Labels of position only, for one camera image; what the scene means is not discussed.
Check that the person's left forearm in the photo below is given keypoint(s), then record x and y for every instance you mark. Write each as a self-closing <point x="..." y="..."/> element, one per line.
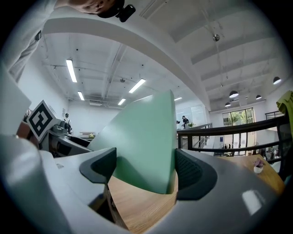
<point x="24" y="131"/>

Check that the lime green cloth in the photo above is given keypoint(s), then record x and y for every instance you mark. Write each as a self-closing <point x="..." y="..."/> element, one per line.
<point x="286" y="102"/>

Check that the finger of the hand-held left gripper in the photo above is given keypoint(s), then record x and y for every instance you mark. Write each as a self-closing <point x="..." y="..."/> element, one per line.
<point x="80" y="141"/>

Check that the black dome pendant lamp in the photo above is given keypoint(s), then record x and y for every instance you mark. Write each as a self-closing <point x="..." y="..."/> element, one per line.
<point x="258" y="97"/>
<point x="233" y="94"/>
<point x="227" y="104"/>
<point x="277" y="80"/>

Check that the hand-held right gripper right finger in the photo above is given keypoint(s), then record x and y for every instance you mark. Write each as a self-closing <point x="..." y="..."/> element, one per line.
<point x="194" y="178"/>

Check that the small pink potted plant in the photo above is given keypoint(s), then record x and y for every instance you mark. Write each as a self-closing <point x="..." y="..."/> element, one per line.
<point x="258" y="165"/>

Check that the black railing across hall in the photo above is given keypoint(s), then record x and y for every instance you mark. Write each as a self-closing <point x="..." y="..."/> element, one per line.
<point x="273" y="115"/>

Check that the black head camera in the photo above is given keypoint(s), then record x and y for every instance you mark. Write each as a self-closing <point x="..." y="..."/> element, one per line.
<point x="126" y="12"/>

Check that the person's head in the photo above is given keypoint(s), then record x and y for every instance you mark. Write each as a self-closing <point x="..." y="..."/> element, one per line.
<point x="91" y="5"/>

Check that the blue wall sign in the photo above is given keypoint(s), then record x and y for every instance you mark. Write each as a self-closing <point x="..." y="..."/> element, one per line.
<point x="221" y="139"/>

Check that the round silver ceiling fixture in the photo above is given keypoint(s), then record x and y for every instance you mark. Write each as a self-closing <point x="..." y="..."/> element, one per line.
<point x="216" y="37"/>

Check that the wooden table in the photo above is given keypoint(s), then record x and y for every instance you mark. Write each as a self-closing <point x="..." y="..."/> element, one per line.
<point x="142" y="210"/>

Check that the person's white shirt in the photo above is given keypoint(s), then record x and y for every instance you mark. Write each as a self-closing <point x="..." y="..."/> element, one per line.
<point x="29" y="45"/>

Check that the long ceiling light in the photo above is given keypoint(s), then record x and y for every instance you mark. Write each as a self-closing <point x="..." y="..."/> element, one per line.
<point x="137" y="85"/>
<point x="71" y="70"/>
<point x="121" y="101"/>
<point x="80" y="96"/>

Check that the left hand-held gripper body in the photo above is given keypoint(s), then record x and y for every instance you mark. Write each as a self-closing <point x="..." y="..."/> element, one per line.
<point x="42" y="120"/>

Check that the black balcony railing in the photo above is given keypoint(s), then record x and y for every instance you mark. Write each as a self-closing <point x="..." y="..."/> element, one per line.
<point x="229" y="131"/>

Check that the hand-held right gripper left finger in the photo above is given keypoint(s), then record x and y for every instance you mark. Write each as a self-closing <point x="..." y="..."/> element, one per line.
<point x="96" y="166"/>

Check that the mint green board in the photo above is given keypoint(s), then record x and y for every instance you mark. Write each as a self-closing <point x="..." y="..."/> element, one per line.
<point x="146" y="141"/>

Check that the large glass entrance window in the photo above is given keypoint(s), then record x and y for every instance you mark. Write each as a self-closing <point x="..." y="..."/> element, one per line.
<point x="238" y="117"/>

